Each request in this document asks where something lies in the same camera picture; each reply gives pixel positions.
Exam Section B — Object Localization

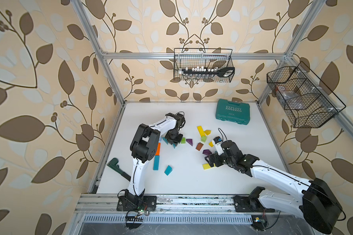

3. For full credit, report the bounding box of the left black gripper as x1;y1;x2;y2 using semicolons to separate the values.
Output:
168;132;187;147

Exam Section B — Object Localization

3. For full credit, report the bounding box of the purple triangle block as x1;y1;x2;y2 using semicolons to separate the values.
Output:
203;149;212;156
186;139;193;146

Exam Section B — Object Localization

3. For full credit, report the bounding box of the orange long block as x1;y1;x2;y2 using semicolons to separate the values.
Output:
156;143;161;156

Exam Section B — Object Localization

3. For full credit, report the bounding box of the long teal block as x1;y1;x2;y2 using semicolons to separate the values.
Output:
153;155;160;171

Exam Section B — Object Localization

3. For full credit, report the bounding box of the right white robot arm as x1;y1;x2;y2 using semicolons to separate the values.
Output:
205;137;344;235

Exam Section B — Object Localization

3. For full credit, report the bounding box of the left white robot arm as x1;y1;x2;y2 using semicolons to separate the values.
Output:
117;112;185;212

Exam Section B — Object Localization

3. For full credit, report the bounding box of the brown wooden block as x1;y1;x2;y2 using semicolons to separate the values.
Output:
196;143;204;151

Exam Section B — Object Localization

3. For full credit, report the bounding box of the light green cube right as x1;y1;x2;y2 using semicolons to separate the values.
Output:
201;136;207;143

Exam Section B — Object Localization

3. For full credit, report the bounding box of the green plastic tool case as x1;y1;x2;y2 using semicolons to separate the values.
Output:
215;99;251;125

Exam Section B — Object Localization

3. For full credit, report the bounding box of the dark green hand tool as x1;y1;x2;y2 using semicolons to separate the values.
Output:
107;158;131;181

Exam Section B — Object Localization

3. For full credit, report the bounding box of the plastic bag in basket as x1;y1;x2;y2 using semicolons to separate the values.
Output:
277;86;305;110

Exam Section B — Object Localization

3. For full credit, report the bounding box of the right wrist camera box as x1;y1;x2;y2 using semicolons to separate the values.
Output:
212;136;224;156

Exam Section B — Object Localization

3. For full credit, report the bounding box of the socket rail with sockets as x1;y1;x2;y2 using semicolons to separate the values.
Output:
176;67;235;78

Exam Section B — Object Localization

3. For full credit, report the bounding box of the back wire basket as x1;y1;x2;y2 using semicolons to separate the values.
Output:
171;48;235;84

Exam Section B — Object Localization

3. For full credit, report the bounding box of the wire basket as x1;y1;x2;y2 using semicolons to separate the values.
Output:
267;61;346;128
171;48;235;84

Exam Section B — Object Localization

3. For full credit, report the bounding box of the right wire basket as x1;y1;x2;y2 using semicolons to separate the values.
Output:
267;61;346;128

